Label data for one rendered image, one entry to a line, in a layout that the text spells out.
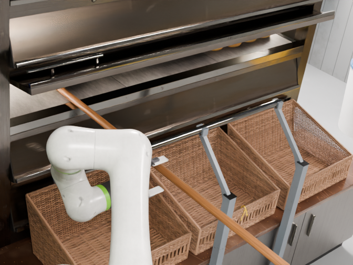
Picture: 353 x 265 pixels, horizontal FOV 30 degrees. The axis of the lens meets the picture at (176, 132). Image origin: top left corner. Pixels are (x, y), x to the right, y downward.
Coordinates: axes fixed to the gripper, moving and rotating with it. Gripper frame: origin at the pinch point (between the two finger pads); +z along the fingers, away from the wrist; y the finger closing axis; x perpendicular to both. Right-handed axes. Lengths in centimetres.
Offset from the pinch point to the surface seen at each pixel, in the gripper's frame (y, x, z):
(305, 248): 94, 0, 119
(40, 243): 52, -40, -25
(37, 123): 3, -56, -18
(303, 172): 28, 5, 87
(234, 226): -0.9, 36.3, 1.3
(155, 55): -24, -42, 28
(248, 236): -1.1, 42.9, 1.6
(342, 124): 113, -92, 284
